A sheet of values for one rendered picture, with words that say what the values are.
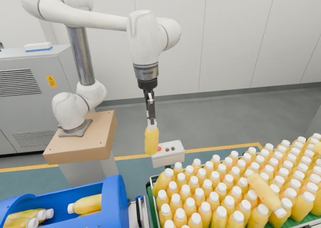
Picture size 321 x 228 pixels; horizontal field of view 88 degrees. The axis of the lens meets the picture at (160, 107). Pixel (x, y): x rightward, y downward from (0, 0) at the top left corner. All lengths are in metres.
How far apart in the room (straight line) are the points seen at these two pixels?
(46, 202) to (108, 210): 0.42
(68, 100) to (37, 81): 1.22
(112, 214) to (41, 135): 2.24
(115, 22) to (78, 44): 0.40
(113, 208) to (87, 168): 0.72
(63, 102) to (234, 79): 3.34
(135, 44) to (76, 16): 0.31
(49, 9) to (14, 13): 2.51
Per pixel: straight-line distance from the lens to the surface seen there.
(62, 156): 1.25
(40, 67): 2.27
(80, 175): 1.48
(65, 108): 1.18
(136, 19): 0.55
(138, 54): 0.55
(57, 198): 1.05
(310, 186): 1.12
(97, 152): 1.16
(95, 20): 0.77
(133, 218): 1.03
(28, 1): 0.94
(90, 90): 1.23
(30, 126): 2.81
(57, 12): 0.83
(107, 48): 3.28
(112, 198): 0.75
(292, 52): 4.36
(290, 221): 1.19
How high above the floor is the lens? 1.85
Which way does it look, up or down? 33 degrees down
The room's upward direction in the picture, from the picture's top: 4 degrees counter-clockwise
